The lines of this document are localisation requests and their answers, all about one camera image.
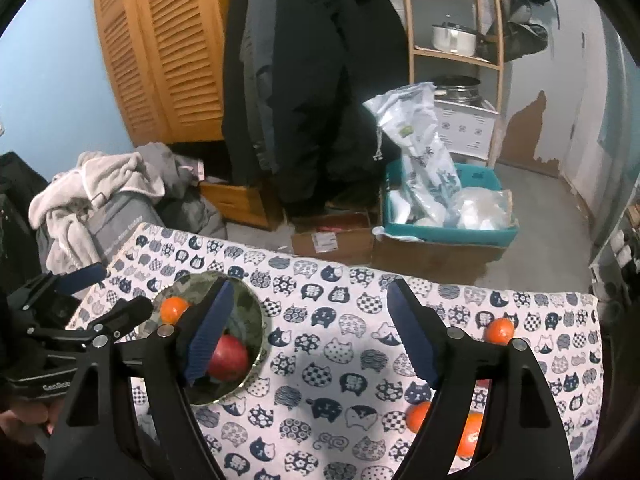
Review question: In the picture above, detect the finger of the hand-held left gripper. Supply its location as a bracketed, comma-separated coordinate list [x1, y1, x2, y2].
[85, 296, 154, 343]
[47, 262, 109, 297]

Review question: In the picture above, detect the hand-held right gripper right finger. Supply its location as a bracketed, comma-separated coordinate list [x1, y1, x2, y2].
[386, 279, 573, 480]

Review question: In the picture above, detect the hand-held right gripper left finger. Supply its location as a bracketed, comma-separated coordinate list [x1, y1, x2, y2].
[42, 279, 237, 480]

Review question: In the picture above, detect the red apple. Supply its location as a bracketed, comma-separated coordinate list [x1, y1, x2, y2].
[207, 334, 250, 382]

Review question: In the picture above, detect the scalloped glass bowl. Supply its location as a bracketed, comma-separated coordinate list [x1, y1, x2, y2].
[152, 271, 268, 406]

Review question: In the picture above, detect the small orange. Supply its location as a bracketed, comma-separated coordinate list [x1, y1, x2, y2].
[486, 318, 516, 345]

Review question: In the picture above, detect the large orange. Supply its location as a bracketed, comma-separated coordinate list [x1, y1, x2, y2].
[456, 411, 485, 458]

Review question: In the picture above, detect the person's left hand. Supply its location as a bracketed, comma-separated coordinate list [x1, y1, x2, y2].
[0, 406, 51, 443]

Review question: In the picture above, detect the grey fabric bag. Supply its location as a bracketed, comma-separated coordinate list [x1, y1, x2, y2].
[90, 195, 166, 266]

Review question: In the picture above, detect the beige fleece robe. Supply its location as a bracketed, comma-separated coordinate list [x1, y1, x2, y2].
[29, 151, 166, 273]

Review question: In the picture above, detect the cat print tablecloth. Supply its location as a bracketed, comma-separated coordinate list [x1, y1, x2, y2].
[65, 222, 606, 480]

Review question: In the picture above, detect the large cardboard box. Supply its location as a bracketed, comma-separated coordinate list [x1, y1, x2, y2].
[372, 195, 513, 281]

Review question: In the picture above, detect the black bag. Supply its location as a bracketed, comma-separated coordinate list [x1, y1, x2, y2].
[0, 152, 53, 286]

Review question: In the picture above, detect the teal plastic bin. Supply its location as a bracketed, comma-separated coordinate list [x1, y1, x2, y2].
[384, 162, 520, 247]

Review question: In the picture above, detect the small labelled cardboard box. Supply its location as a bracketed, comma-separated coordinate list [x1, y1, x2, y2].
[291, 212, 375, 265]

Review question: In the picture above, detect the grey clothing pile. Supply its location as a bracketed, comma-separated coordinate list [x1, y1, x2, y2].
[135, 142, 228, 241]

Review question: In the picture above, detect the wooden drawer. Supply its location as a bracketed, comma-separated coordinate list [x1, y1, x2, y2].
[200, 180, 283, 231]

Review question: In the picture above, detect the clear plastic bag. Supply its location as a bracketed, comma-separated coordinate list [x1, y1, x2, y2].
[452, 187, 516, 231]

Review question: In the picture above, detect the printed white plastic bag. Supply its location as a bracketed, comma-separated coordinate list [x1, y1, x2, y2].
[362, 82, 461, 223]

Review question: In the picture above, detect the metal shoe rack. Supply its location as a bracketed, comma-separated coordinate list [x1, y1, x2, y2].
[589, 185, 640, 311]

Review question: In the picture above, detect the white patterned drawer box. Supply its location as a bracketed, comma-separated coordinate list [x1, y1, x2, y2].
[434, 100, 501, 158]

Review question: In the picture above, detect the black jacket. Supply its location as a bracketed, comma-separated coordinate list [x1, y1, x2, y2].
[221, 0, 273, 186]

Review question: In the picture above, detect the wooden louvered wardrobe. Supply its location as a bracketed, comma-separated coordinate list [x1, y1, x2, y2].
[91, 0, 251, 146]

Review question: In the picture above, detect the metal steamer pot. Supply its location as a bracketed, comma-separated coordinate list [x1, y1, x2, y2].
[432, 75, 483, 106]

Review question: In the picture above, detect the black hooded coat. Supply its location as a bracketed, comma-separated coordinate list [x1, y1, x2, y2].
[267, 0, 408, 218]

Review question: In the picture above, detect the grey blue jacket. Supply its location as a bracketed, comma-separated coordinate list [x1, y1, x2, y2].
[239, 0, 281, 176]

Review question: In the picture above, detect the white door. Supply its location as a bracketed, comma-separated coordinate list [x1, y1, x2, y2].
[560, 0, 618, 211]

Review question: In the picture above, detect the white cooking pot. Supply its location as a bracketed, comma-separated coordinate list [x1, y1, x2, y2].
[431, 22, 478, 56]

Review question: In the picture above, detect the bamboo shelf rack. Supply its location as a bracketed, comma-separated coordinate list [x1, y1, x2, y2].
[399, 0, 506, 168]

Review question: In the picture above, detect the grey hanging bag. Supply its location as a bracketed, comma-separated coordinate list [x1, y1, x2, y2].
[480, 0, 550, 63]

